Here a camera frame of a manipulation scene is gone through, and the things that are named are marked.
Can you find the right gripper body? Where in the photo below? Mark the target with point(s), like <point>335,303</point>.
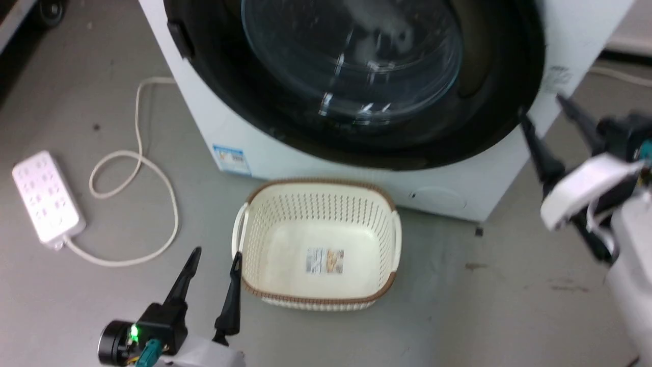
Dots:
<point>586,188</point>

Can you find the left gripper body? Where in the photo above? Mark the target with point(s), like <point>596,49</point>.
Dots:
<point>163,326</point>

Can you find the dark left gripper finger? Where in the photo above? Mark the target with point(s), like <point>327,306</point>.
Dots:
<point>184,278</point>
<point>232,300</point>

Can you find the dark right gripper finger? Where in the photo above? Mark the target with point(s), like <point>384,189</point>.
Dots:
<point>542,153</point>
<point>580,120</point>

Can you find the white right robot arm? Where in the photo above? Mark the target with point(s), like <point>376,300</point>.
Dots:
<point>631,265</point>

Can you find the black round glass washer door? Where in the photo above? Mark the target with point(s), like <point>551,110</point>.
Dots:
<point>499,92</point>

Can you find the white front-load washing machine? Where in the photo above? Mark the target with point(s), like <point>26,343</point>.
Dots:
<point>580,30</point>

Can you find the cream perforated laundry basket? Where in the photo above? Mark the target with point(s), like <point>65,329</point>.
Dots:
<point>321,255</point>

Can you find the paper label in basket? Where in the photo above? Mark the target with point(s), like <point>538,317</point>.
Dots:
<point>325,260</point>

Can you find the blue energy label sticker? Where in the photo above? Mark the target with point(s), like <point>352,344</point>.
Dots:
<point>232,159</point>

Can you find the white power strip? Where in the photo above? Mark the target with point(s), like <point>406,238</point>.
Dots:
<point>46,196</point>

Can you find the black caster wheel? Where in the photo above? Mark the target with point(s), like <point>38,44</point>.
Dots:
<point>51,10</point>

